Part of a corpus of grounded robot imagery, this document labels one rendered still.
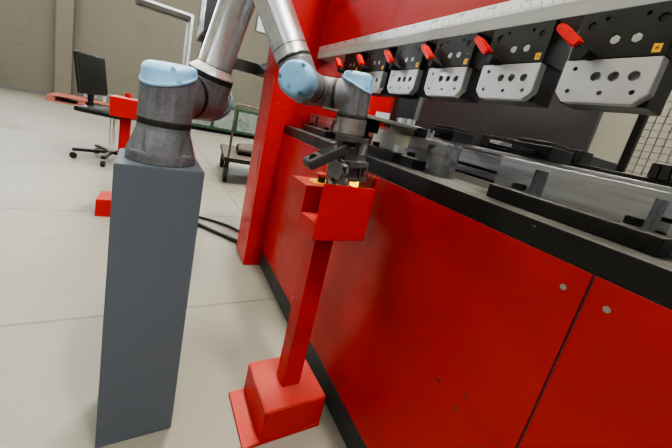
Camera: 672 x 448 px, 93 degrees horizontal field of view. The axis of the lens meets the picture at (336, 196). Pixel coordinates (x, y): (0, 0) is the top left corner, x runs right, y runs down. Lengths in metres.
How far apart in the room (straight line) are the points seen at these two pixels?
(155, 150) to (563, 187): 0.86
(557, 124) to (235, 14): 1.12
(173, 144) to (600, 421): 0.91
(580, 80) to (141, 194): 0.93
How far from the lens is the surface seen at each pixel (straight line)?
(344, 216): 0.84
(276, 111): 1.84
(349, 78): 0.81
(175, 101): 0.83
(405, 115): 1.17
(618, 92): 0.76
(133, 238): 0.87
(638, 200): 0.73
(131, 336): 1.01
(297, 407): 1.17
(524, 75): 0.87
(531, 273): 0.66
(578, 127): 1.39
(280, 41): 0.73
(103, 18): 10.48
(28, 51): 10.64
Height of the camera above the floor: 0.96
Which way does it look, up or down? 13 degrees down
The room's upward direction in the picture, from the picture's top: 13 degrees clockwise
